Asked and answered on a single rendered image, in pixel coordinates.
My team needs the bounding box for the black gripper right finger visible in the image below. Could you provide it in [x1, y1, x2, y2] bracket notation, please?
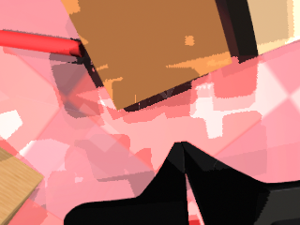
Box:
[181, 141, 300, 225]

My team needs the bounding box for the red cylinder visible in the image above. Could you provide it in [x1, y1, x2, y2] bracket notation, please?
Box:
[0, 30, 85, 58]

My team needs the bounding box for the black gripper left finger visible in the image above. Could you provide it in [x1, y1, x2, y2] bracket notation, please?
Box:
[64, 142, 189, 225]

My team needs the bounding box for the red cube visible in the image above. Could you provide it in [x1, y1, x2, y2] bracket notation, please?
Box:
[189, 219, 201, 225]

